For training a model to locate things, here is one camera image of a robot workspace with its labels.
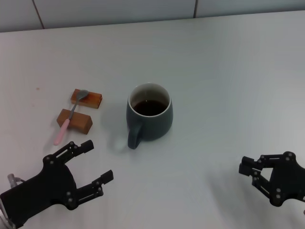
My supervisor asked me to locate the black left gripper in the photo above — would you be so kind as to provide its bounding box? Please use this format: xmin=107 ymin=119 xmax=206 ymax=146
xmin=0 ymin=140 xmax=114 ymax=227

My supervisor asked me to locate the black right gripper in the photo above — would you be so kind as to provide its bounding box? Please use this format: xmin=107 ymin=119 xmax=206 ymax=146
xmin=238 ymin=150 xmax=305 ymax=207

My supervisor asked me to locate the pink handled metal spoon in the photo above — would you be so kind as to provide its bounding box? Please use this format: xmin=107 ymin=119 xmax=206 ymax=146
xmin=53 ymin=89 xmax=89 ymax=146

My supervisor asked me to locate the grey cup with coffee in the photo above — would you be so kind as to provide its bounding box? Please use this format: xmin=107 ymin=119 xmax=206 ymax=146
xmin=126 ymin=82 xmax=174 ymax=150

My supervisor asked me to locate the brown arched wooden block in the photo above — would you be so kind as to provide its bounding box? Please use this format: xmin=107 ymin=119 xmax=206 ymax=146
xmin=56 ymin=108 xmax=93 ymax=135

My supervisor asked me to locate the flat orange wooden block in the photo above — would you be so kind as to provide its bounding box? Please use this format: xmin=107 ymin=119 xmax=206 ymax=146
xmin=70 ymin=89 xmax=103 ymax=110

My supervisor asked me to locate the left gripper cable with connector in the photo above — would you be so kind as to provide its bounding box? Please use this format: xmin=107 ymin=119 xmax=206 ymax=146
xmin=7 ymin=174 xmax=25 ymax=188

